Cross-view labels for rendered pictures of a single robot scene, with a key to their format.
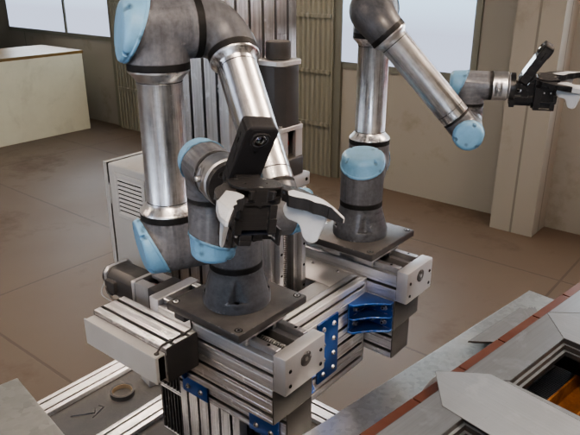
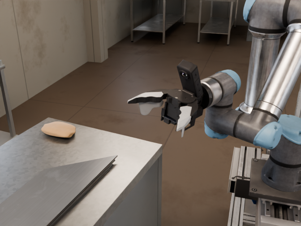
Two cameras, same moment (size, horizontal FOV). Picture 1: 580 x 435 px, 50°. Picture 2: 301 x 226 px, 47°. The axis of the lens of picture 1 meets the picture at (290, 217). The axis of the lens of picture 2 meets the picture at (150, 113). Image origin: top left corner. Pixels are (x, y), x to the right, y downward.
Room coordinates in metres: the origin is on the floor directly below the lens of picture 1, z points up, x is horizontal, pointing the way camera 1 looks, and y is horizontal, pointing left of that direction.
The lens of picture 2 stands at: (0.41, -0.64, 1.79)
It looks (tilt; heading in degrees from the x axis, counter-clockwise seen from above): 26 degrees down; 68
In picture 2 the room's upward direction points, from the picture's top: straight up
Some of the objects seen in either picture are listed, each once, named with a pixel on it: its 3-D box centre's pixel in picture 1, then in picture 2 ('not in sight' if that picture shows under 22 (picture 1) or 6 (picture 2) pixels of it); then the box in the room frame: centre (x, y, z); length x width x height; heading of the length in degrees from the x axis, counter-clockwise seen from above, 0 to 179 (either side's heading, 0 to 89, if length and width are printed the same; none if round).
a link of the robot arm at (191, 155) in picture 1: (208, 168); (221, 86); (0.95, 0.13, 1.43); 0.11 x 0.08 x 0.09; 25
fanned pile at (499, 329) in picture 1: (520, 330); not in sight; (1.65, -0.70, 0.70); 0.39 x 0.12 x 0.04; 132
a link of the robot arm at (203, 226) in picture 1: (221, 224); (222, 119); (0.95, 0.11, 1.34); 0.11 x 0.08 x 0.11; 115
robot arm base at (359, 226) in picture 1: (360, 215); not in sight; (1.63, -0.20, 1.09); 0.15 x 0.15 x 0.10
